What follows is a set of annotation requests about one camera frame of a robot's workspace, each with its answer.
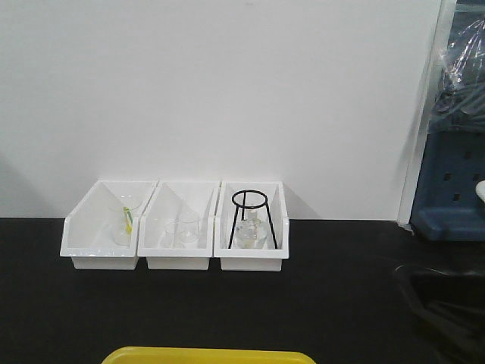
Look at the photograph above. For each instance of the yellow plastic tray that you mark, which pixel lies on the yellow plastic tray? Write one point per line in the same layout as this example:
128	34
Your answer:
199	355

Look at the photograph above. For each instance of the right white plastic bin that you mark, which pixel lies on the right white plastic bin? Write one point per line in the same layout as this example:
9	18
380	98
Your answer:
265	259

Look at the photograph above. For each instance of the white plastic bin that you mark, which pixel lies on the white plastic bin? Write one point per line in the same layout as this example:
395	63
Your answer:
170	199
265	259
86	239

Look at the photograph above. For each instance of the clear glass flask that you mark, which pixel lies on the clear glass flask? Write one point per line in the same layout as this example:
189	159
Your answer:
251	232

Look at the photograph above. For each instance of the clear glass beaker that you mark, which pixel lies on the clear glass beaker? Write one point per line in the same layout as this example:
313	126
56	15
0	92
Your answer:
180	232

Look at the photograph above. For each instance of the middle white plastic bin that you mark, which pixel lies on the middle white plastic bin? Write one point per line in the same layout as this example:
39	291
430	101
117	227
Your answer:
170	199

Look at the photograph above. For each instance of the glass dish with yellow stick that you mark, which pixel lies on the glass dish with yellow stick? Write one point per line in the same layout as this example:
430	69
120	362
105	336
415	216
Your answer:
122	212

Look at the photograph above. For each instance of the left white plastic bin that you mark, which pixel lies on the left white plastic bin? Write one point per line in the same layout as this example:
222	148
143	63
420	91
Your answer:
86	239

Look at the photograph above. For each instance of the blue drying rack pegboard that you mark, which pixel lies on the blue drying rack pegboard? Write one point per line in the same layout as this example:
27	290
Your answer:
446	206

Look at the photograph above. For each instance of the clear plastic bag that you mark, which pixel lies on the clear plastic bag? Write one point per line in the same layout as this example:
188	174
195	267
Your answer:
459	104

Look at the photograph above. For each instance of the black sink basin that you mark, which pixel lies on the black sink basin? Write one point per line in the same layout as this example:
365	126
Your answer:
448	310

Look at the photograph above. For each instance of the black wire tripod stand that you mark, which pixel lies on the black wire tripod stand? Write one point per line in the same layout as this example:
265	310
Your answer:
251	200

